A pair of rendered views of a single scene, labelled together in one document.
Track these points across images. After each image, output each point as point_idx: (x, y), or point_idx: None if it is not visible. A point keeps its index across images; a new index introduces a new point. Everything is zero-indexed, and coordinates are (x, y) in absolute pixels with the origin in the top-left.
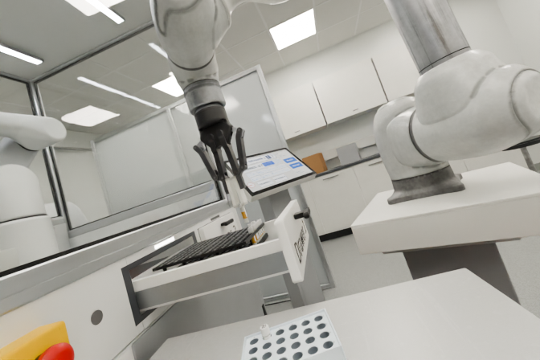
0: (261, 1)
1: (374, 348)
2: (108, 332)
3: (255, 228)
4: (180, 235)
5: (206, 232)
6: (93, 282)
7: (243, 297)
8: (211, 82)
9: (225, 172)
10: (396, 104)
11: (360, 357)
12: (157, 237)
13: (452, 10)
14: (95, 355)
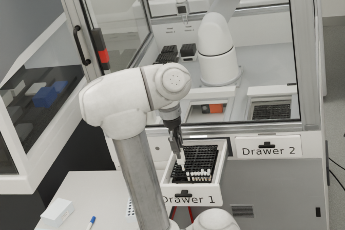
0: None
1: (134, 228)
2: (161, 153)
3: (191, 174)
4: (213, 136)
5: (237, 142)
6: (156, 139)
7: (281, 189)
8: (159, 110)
9: (179, 144)
10: (196, 217)
11: (133, 225)
12: (192, 133)
13: (136, 212)
14: (156, 156)
